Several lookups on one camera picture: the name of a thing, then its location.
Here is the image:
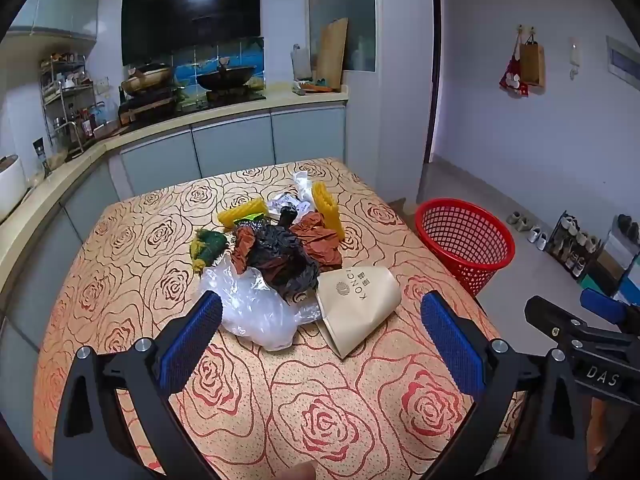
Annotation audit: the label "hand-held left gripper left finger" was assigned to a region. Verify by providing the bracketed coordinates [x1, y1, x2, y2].
[52, 290, 223, 480]

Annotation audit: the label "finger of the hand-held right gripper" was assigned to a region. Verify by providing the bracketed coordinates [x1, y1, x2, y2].
[580, 288, 640, 333]
[525, 296, 590, 342]

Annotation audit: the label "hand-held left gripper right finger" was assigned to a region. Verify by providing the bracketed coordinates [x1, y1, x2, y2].
[420, 291, 601, 480]

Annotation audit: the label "clear plastic bag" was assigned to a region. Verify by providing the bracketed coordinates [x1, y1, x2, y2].
[200, 255, 323, 352]

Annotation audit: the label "green yellow snack packet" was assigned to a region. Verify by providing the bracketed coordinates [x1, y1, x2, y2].
[190, 227, 231, 273]

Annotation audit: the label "red plastic mesh basket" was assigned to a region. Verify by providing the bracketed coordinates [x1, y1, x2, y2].
[415, 199, 517, 297]

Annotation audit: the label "beige paper bag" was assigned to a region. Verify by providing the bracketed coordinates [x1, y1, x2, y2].
[315, 265, 403, 360]

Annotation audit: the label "black silver bag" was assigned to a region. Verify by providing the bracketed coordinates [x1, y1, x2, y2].
[247, 206, 321, 306]

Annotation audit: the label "green black small packet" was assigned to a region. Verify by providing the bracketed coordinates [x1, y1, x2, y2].
[231, 214, 266, 233]

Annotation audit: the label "brown plastic bag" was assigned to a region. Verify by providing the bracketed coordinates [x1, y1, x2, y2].
[230, 212, 343, 273]

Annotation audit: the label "yellow foam net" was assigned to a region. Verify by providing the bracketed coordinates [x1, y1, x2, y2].
[217, 199, 271, 231]
[311, 181, 347, 241]

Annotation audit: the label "white plastic bag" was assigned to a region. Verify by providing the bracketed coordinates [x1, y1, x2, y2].
[292, 171, 318, 211]

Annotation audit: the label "person's right forearm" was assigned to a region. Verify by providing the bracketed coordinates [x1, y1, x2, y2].
[587, 397, 621, 471]

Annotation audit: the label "stack of shoe boxes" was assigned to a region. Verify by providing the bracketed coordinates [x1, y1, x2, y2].
[592, 215, 640, 306]

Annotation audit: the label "black shoe rack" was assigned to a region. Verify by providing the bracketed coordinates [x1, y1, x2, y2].
[545, 210, 603, 278]

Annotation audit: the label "rose-print tablecloth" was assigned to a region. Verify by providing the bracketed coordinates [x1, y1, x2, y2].
[32, 157, 526, 480]

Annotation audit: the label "white tissue packet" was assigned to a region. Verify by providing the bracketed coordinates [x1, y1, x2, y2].
[266, 192, 313, 223]

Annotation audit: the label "grey kitchen counter cabinet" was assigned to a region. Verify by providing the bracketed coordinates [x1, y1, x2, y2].
[0, 87, 348, 461]

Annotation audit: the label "black gas stove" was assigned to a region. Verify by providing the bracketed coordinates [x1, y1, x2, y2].
[117, 87, 267, 123]

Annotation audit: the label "white rice cooker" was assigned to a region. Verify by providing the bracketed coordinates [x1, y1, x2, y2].
[0, 155, 28, 223]

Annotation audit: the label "red hanging bag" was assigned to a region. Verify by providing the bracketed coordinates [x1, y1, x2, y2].
[499, 40, 531, 97]

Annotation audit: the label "brown hanging paper bag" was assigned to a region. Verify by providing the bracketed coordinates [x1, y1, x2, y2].
[519, 35, 546, 88]

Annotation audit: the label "black wok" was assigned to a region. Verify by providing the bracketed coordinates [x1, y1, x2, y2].
[196, 57, 258, 93]

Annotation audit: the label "golden frying pan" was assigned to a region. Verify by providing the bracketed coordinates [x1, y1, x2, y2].
[121, 62, 176, 96]

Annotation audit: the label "metal kitchen rack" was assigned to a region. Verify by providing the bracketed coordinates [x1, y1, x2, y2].
[39, 50, 113, 156]

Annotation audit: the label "blue scenic backsplash tiles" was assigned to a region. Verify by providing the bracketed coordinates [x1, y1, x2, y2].
[170, 37, 266, 91]

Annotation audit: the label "dark wooden door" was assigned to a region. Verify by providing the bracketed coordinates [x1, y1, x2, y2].
[424, 0, 443, 165]

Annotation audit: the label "white plastic bottle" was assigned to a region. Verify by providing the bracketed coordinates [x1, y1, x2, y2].
[291, 45, 312, 83]

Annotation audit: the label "wooden cutting board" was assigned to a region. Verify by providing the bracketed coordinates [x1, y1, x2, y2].
[316, 17, 349, 88]

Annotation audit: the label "black range hood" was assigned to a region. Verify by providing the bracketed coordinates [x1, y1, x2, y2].
[121, 0, 262, 66]

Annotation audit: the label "frosted glass window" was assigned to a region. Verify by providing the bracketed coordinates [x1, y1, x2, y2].
[307, 0, 376, 73]

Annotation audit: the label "wall electrical panel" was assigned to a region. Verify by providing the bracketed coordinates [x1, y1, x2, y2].
[606, 35, 640, 93]

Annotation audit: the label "white wall intercom phone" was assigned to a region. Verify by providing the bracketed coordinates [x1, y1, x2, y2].
[569, 37, 583, 81]

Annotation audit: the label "grey upper wall cabinet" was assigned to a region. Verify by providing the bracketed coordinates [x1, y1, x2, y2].
[7, 0, 103, 41]

